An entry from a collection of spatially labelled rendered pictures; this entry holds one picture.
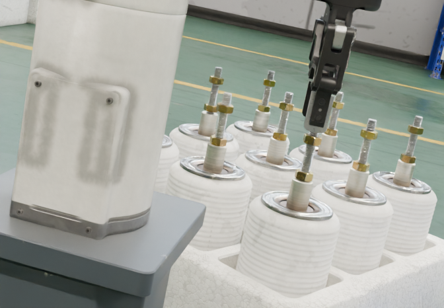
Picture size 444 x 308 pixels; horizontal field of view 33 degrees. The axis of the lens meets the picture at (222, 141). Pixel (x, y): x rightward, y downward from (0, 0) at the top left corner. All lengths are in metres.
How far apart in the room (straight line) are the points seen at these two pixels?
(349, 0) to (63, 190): 0.35
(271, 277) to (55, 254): 0.34
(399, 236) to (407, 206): 0.04
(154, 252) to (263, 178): 0.44
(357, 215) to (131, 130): 0.42
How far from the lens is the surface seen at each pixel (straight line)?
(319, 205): 0.79
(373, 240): 0.85
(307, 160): 0.75
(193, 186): 0.80
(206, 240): 0.82
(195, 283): 0.77
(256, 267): 0.76
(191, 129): 1.00
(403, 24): 5.96
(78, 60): 0.45
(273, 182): 0.89
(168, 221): 0.52
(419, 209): 0.94
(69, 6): 0.45
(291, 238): 0.73
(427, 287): 0.96
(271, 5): 6.02
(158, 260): 0.45
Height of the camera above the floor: 0.48
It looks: 13 degrees down
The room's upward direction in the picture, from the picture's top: 11 degrees clockwise
